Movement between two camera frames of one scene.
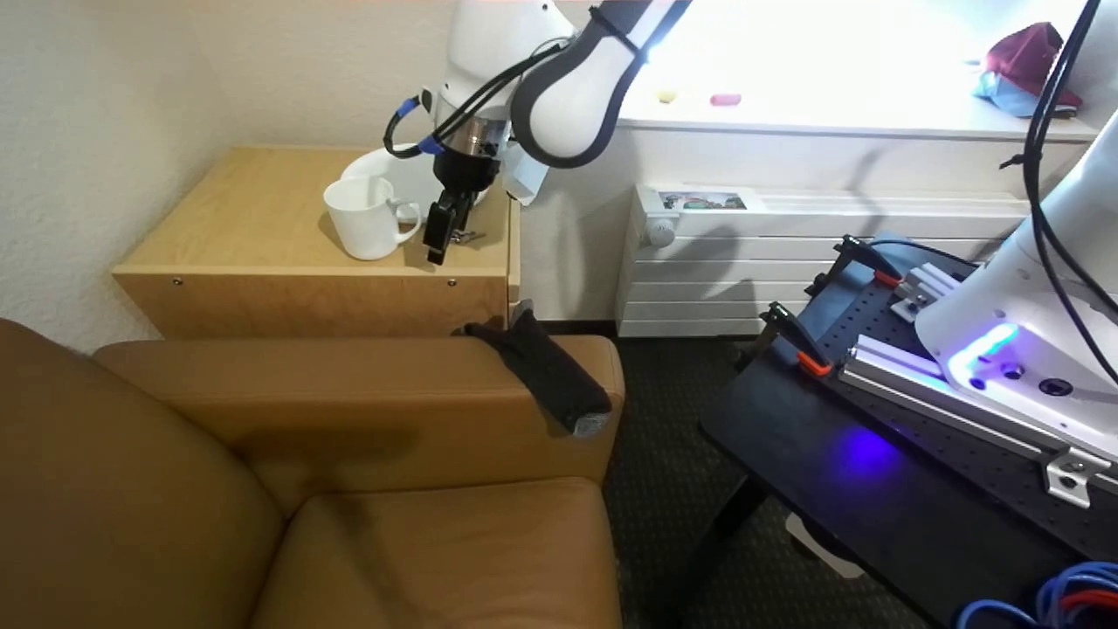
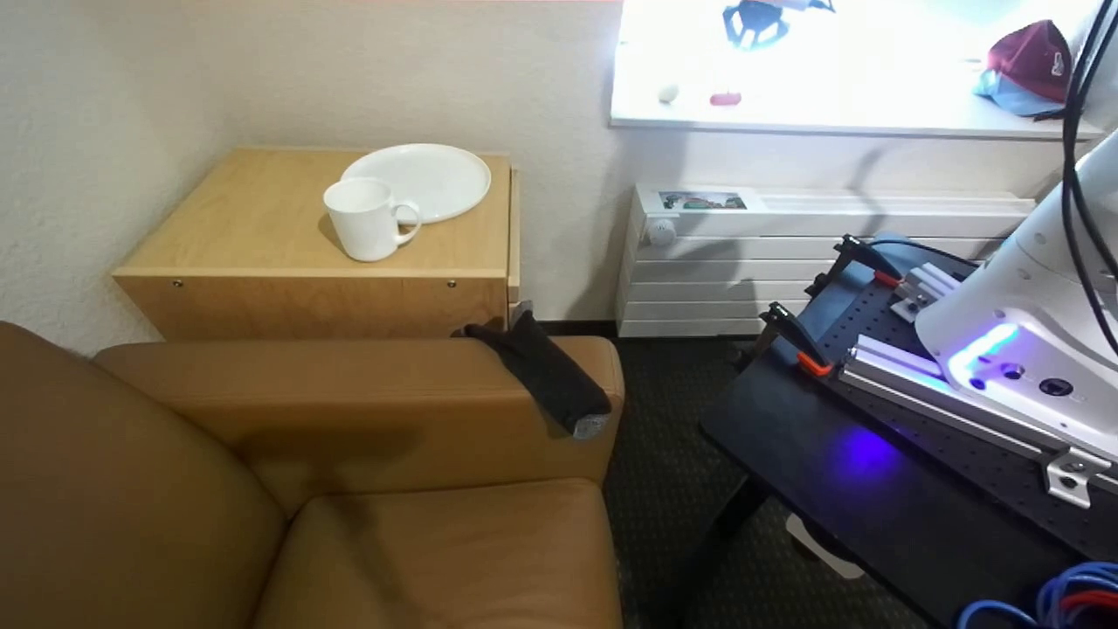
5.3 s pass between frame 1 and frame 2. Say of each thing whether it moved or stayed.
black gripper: moved
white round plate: stayed
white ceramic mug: stayed
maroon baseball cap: stayed
